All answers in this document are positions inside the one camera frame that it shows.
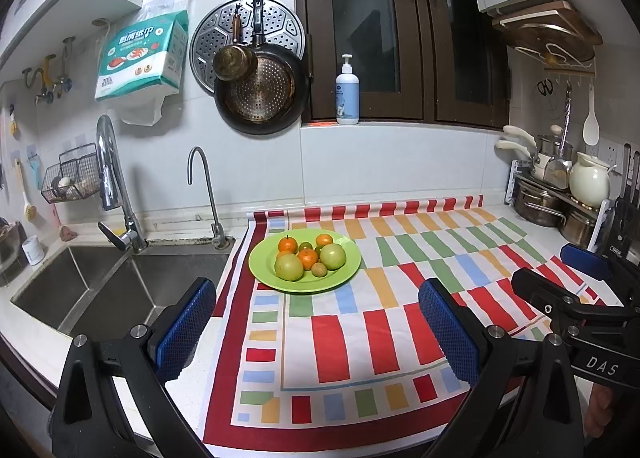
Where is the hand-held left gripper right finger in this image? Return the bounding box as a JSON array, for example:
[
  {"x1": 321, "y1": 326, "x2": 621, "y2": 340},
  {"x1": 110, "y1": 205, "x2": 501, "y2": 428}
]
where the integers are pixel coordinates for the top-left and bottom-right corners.
[{"x1": 418, "y1": 279, "x2": 586, "y2": 458}]

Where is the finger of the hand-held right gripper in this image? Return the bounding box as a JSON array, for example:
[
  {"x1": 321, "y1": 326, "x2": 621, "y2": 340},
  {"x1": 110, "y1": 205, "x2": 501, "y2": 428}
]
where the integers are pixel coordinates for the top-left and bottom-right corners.
[
  {"x1": 560, "y1": 244, "x2": 640, "y2": 307},
  {"x1": 511, "y1": 268, "x2": 640, "y2": 327}
]

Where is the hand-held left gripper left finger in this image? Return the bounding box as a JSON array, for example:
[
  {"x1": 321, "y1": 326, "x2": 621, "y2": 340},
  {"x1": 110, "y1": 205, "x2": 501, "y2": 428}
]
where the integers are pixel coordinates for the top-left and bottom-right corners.
[{"x1": 47, "y1": 278, "x2": 218, "y2": 458}]

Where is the green plate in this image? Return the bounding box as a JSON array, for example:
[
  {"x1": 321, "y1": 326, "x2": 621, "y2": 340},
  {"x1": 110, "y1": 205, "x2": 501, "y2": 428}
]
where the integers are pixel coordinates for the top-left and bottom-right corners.
[{"x1": 248, "y1": 229, "x2": 362, "y2": 293}]

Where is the large yellow-green fruit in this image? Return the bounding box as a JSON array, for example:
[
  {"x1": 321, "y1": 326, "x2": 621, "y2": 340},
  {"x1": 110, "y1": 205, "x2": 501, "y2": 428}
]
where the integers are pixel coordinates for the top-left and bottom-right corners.
[
  {"x1": 319, "y1": 243, "x2": 347, "y2": 270},
  {"x1": 274, "y1": 253, "x2": 305, "y2": 282}
]

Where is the person's right hand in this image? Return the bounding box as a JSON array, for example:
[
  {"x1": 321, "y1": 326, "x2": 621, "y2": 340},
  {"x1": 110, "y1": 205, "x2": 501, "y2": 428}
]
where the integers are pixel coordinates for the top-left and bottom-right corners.
[{"x1": 585, "y1": 383, "x2": 619, "y2": 439}]

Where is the steel cooking pot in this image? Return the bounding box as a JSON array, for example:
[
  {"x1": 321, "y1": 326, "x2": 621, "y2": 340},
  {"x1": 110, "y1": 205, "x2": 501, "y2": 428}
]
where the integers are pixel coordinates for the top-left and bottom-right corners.
[
  {"x1": 515, "y1": 183, "x2": 566, "y2": 227},
  {"x1": 562, "y1": 208, "x2": 598, "y2": 249}
]

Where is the steel sink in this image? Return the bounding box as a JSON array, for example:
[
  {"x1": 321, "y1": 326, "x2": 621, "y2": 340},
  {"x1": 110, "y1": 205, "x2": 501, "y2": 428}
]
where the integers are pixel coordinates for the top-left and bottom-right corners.
[{"x1": 10, "y1": 238, "x2": 236, "y2": 344}]

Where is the white ceramic jug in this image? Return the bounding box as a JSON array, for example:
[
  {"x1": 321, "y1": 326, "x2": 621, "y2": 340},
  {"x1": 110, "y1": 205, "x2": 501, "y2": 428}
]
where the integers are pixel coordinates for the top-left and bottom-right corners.
[{"x1": 569, "y1": 152, "x2": 612, "y2": 209}]

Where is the metal spatula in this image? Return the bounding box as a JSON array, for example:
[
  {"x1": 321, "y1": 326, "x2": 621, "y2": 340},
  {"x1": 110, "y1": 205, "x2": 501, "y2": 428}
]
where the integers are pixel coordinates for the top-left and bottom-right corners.
[{"x1": 544, "y1": 82, "x2": 575, "y2": 189}]

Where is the striped tablecloth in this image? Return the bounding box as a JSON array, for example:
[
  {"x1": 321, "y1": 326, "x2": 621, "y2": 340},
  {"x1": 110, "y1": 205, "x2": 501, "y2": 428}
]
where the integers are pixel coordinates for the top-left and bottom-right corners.
[{"x1": 202, "y1": 195, "x2": 618, "y2": 458}]

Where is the white pot rack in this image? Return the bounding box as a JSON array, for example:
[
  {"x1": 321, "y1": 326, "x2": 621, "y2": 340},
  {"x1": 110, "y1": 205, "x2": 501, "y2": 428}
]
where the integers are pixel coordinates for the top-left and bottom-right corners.
[{"x1": 506, "y1": 158, "x2": 613, "y2": 253}]

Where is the steel pot with lid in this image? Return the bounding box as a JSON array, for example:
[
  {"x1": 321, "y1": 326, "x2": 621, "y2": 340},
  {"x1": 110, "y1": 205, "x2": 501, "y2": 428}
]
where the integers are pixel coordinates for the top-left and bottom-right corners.
[{"x1": 535, "y1": 125, "x2": 573, "y2": 163}]

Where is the white rice paddle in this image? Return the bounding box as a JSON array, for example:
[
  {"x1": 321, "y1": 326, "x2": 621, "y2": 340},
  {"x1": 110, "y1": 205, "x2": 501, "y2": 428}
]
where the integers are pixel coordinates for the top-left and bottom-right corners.
[{"x1": 582, "y1": 84, "x2": 601, "y2": 146}]

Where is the thin gooseneck faucet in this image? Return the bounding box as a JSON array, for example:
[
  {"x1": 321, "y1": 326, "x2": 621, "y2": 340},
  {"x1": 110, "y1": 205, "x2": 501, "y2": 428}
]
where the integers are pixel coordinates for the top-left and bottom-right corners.
[{"x1": 187, "y1": 147, "x2": 226, "y2": 249}]

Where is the small white cup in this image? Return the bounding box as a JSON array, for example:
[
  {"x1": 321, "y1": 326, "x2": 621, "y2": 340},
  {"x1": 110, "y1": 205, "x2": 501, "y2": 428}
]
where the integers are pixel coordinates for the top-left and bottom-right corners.
[{"x1": 22, "y1": 236, "x2": 46, "y2": 266}]

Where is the tall chrome faucet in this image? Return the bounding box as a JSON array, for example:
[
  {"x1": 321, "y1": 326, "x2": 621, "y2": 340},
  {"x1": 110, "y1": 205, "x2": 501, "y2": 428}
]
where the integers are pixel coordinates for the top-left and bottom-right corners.
[{"x1": 96, "y1": 114, "x2": 148, "y2": 253}]

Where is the wooden dish brush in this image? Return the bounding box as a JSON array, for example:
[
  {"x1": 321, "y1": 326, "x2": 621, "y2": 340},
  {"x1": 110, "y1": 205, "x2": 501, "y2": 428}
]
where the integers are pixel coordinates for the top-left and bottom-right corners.
[{"x1": 14, "y1": 158, "x2": 39, "y2": 221}]

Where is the wooden cutting board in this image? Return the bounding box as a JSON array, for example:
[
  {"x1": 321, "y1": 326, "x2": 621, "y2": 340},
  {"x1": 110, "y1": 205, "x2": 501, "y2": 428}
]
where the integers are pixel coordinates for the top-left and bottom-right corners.
[{"x1": 492, "y1": 0, "x2": 603, "y2": 63}]

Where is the brown window casement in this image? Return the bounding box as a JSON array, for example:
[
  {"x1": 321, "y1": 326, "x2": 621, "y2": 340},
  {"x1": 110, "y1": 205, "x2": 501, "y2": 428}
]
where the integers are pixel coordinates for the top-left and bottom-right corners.
[
  {"x1": 405, "y1": 0, "x2": 511, "y2": 131},
  {"x1": 294, "y1": 0, "x2": 436, "y2": 126}
]

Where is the copper perforated colander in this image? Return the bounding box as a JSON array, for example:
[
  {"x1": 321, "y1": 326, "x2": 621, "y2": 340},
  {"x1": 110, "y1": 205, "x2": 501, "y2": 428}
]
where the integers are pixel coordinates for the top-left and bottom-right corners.
[{"x1": 222, "y1": 58, "x2": 296, "y2": 123}]

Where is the white pump bottle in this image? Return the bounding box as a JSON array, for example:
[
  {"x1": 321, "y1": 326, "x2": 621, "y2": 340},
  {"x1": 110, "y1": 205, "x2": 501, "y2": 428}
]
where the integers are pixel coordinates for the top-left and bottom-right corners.
[{"x1": 336, "y1": 54, "x2": 361, "y2": 126}]

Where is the black frying pan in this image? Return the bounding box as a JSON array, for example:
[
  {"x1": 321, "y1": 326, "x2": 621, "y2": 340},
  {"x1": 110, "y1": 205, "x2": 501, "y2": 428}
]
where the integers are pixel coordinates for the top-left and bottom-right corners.
[{"x1": 214, "y1": 0, "x2": 310, "y2": 136}]

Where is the small brass saucepan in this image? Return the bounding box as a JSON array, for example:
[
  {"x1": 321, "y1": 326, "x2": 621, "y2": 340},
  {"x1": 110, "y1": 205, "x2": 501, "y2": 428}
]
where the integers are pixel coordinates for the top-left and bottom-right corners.
[{"x1": 213, "y1": 5, "x2": 259, "y2": 82}]

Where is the perforated steel steamer plate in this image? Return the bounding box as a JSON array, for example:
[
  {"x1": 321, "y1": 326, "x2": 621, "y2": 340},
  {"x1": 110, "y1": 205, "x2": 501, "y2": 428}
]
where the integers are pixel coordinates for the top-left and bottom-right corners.
[{"x1": 190, "y1": 0, "x2": 305, "y2": 98}]

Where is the white wall socket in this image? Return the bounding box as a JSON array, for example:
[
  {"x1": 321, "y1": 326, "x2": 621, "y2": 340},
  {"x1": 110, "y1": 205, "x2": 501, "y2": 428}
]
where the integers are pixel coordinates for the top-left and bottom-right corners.
[{"x1": 597, "y1": 138, "x2": 619, "y2": 165}]

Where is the white handled pan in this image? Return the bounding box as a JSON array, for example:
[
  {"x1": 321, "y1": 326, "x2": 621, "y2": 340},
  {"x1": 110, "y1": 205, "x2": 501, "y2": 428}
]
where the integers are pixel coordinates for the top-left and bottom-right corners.
[
  {"x1": 502, "y1": 125, "x2": 543, "y2": 163},
  {"x1": 495, "y1": 139, "x2": 543, "y2": 179}
]

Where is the black wire basket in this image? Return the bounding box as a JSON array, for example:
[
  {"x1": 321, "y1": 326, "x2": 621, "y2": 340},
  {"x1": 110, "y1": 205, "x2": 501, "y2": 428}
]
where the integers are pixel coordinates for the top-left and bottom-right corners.
[{"x1": 41, "y1": 143, "x2": 103, "y2": 203}]

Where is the white wire wall rack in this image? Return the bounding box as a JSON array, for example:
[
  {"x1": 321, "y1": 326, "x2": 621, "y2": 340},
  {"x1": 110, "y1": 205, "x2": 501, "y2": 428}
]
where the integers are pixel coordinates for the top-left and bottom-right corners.
[{"x1": 500, "y1": 8, "x2": 598, "y2": 78}]

